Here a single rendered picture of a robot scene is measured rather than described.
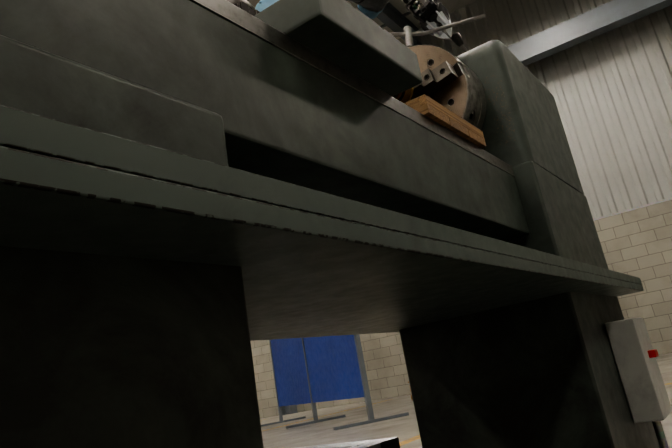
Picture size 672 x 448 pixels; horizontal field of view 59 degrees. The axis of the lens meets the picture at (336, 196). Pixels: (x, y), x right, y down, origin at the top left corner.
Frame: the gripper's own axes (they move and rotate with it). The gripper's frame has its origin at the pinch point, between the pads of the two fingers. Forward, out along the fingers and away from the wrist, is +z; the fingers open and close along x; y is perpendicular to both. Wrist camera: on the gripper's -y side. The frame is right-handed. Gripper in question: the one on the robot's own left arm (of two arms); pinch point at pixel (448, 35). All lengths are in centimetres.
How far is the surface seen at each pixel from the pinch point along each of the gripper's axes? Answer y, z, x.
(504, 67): 0.8, 20.7, 5.8
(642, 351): -25, 97, -16
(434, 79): 22.5, 21.6, -7.7
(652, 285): -977, -11, -83
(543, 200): 2, 57, -8
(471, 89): 15.2, 26.8, -3.1
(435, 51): 17.5, 12.3, -3.8
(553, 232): 1, 65, -11
